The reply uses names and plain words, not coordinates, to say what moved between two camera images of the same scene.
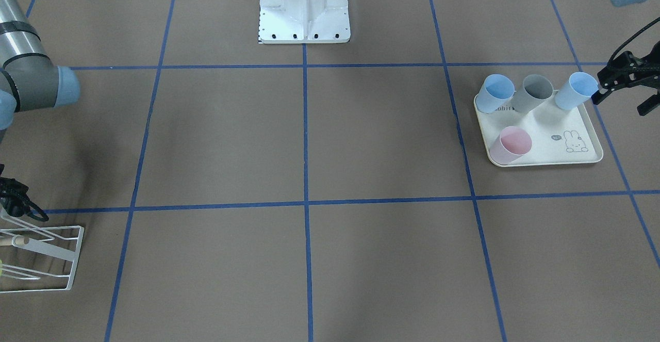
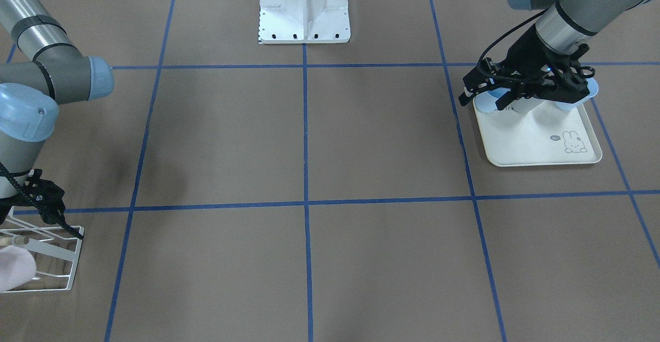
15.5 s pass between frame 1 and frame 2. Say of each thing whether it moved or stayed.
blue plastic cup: stayed
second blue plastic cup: stayed
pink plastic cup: moved
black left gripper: moved
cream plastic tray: stayed
